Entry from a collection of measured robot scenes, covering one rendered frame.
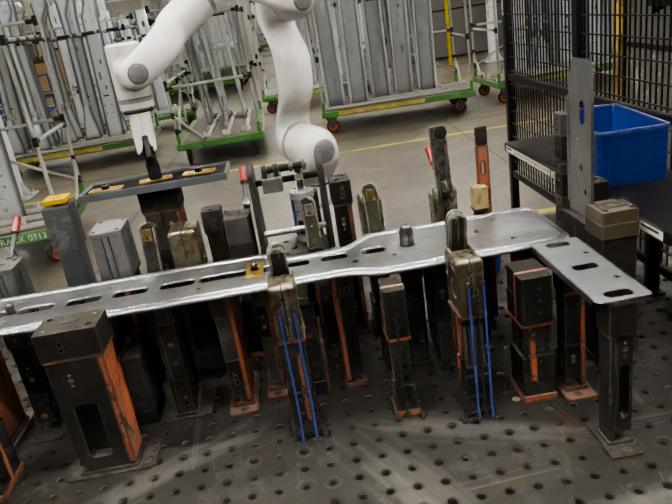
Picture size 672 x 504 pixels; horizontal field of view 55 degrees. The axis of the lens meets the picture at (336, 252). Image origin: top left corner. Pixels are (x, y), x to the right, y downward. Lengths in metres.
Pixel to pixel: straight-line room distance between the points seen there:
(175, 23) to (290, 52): 0.31
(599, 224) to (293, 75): 0.89
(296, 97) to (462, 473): 1.07
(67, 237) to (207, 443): 0.67
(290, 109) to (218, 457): 0.96
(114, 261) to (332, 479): 0.71
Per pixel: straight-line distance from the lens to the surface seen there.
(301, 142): 1.78
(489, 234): 1.44
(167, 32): 1.64
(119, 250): 1.56
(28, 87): 9.06
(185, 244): 1.53
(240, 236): 1.56
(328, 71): 8.27
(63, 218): 1.77
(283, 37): 1.83
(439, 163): 1.55
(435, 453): 1.29
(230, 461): 1.37
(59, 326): 1.33
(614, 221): 1.38
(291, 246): 1.62
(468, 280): 1.22
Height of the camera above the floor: 1.52
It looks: 21 degrees down
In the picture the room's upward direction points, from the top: 9 degrees counter-clockwise
